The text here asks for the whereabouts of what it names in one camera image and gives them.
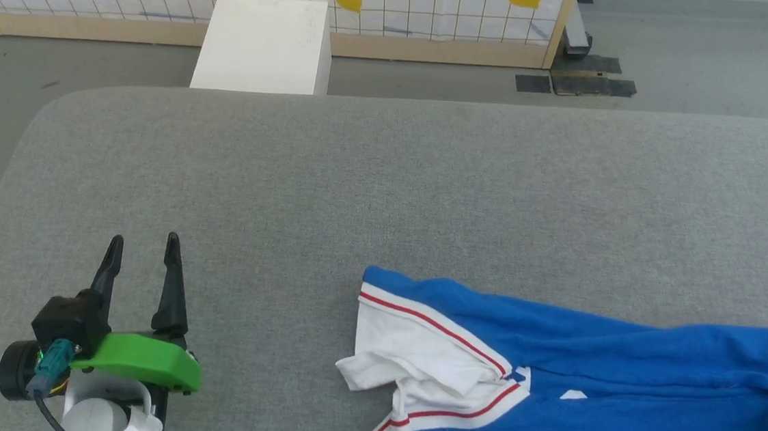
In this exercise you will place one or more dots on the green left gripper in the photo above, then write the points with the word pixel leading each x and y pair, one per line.
pixel 140 357

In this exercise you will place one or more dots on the blue Lakers basketball jersey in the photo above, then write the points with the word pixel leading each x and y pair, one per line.
pixel 583 382

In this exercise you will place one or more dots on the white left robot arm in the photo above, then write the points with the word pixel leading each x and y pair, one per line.
pixel 94 419

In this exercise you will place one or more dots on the grey fabric sofa seat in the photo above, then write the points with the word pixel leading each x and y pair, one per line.
pixel 359 186

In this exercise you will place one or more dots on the white rectangular block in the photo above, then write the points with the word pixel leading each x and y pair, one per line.
pixel 263 48

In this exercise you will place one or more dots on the lemon print partition screen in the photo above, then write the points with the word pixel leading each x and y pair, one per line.
pixel 407 12

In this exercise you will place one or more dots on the long black floor tape patch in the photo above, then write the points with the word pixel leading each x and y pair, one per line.
pixel 593 87

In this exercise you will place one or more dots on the small black floor tape patch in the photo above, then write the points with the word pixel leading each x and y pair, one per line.
pixel 533 83

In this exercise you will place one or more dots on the metal partition foot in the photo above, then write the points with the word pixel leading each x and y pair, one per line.
pixel 576 32

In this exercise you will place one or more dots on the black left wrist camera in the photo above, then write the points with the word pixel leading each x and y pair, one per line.
pixel 67 317

